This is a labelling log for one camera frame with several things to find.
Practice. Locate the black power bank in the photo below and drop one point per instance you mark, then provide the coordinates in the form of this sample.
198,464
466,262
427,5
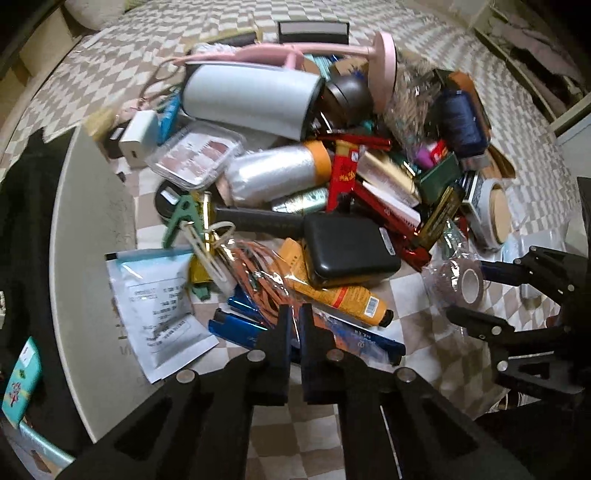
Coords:
351,249

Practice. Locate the clear eyeshadow palette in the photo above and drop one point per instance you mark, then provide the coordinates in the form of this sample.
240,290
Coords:
196,154

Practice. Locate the wooden bedside shelf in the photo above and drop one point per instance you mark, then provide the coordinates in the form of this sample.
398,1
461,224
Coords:
37,50

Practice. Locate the brown leather case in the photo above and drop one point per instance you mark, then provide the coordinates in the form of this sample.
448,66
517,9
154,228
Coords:
466,81

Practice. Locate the tin with wooden lid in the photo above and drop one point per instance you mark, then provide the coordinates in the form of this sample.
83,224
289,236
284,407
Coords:
494,212

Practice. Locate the gold lipstick box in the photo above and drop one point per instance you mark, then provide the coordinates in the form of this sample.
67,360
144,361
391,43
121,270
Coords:
388,177

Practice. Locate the white cylinder speaker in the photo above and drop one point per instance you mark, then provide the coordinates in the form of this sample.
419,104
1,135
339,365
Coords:
249,97

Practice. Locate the green plastic clip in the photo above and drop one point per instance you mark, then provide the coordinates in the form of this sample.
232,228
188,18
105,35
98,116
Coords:
182,217

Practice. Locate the dark blue pen box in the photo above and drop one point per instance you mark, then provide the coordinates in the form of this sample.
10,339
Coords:
364,344

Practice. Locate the crumpled clear plastic bag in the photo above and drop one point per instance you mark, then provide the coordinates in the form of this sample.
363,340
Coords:
411,106

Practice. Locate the teal printed box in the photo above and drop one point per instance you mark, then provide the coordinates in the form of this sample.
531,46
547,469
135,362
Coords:
23,378

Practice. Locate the dark gold striped bar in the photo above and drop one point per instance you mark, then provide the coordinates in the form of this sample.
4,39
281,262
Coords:
438,219

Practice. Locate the blue plastic clip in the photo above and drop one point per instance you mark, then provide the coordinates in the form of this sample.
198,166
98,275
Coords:
170,115

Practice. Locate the pink desk lamp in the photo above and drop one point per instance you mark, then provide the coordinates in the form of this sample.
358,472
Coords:
383,69

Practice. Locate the orange cream tube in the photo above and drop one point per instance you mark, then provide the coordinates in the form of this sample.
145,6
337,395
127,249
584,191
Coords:
341,295

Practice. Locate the wooden wardrobe shelf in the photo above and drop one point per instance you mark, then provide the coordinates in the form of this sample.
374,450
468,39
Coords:
489,27

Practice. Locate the white plastic clip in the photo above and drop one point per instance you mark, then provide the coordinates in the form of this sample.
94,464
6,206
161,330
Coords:
203,249

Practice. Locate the black round tin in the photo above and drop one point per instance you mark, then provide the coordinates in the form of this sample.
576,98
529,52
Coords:
166,203

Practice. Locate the white storage box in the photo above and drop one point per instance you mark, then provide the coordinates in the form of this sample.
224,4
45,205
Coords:
92,277

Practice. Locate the clear tape roll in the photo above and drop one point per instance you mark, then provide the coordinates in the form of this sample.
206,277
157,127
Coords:
461,286

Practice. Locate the face mask packet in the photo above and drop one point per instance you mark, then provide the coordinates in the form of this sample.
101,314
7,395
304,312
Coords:
152,309

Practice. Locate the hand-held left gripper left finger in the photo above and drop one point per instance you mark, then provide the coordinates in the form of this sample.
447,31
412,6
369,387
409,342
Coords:
281,364

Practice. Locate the white fluffy pillow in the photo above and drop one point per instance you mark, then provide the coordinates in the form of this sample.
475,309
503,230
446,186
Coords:
94,11

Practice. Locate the dark green box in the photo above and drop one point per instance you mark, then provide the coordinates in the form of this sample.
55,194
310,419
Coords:
441,177

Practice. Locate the silver thread spool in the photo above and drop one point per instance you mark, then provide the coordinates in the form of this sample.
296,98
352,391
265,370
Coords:
272,173

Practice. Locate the dark round ball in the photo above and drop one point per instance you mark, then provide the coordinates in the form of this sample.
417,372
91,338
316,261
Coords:
346,99

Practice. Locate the red printed packet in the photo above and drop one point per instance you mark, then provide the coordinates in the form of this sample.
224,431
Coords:
342,175

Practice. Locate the silver green tube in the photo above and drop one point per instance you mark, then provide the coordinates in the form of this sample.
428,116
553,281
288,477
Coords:
300,201

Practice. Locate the white charger plug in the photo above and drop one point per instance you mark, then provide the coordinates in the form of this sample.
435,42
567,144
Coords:
138,138

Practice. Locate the dark clothes pile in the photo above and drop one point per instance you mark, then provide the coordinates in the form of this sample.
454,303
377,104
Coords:
545,64

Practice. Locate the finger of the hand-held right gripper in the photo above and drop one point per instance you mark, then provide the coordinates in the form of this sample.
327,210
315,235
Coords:
531,360
554,272

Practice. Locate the pink clothes pile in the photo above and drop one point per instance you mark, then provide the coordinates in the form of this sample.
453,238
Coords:
540,39

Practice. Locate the navy thread spool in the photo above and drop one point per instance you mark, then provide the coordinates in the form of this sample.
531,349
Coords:
461,122

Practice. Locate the black box white label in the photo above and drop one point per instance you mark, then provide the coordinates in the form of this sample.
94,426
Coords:
314,32

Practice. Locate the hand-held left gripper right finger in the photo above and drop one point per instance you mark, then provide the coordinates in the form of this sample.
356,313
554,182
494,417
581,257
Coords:
314,369

